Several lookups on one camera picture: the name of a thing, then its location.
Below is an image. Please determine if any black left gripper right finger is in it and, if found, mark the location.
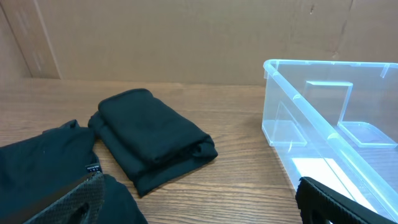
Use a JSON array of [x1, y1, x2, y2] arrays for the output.
[[295, 177, 396, 224]]

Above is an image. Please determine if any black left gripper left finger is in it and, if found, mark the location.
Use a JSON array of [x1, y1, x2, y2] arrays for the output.
[[0, 171, 106, 224]]

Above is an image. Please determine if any small black cloth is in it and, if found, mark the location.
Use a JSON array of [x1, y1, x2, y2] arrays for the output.
[[1, 120, 147, 224]]

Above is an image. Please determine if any large black cloth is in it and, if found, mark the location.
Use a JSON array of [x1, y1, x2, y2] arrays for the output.
[[88, 88, 218, 197]]

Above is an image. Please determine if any clear plastic storage container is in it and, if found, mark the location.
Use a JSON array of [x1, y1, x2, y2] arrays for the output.
[[262, 59, 397, 222]]

